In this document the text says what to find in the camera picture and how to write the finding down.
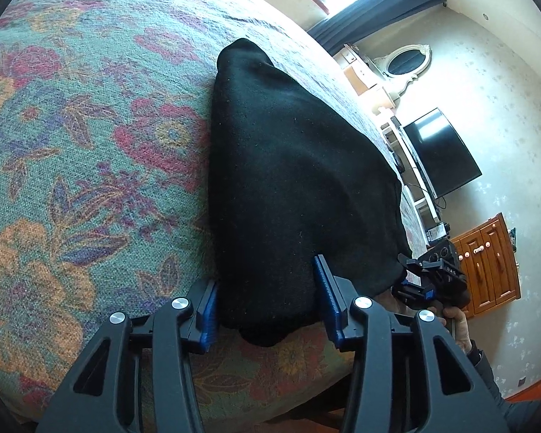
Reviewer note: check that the black pants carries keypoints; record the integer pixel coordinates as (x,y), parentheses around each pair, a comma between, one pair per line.
(297,180)

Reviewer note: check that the black flat television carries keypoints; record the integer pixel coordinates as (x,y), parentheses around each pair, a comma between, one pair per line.
(442,153)

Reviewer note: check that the person's right hand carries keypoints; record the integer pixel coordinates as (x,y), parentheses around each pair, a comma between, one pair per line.
(457,324)

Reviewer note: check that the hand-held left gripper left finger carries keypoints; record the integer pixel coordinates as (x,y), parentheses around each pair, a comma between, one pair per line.
(209,322)

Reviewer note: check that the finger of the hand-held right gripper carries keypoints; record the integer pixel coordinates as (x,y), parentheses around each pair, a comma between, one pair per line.
(410,264)
(412,292)

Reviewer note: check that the small black box device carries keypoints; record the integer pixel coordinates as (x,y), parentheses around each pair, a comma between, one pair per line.
(438,231)

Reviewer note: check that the person's right forearm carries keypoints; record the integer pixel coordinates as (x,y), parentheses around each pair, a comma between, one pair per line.
(500,392)

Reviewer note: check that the white television stand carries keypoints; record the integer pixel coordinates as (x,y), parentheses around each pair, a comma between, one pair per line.
(421,194)

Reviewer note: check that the dark blue curtain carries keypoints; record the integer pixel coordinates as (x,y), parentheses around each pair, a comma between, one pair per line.
(369,4)

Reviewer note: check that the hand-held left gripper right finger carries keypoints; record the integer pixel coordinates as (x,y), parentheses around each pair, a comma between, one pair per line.
(327,295)

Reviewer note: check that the oval mirror white frame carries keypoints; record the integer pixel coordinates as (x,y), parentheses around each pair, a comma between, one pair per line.
(403,61)

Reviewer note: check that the orange wooden cabinet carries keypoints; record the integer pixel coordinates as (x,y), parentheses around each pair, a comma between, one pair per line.
(487,266)

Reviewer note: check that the floral bedspread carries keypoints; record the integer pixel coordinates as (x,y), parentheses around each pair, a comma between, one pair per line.
(94,144)

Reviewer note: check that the light wooden dresser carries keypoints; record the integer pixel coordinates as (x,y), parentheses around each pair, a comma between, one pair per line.
(356,70)

